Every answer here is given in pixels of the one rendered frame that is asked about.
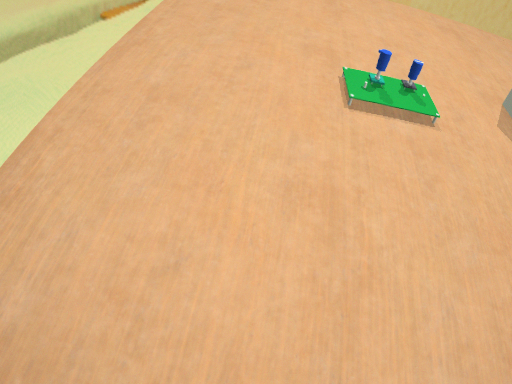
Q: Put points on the green circuit board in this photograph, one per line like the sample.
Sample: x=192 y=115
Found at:
x=402 y=94

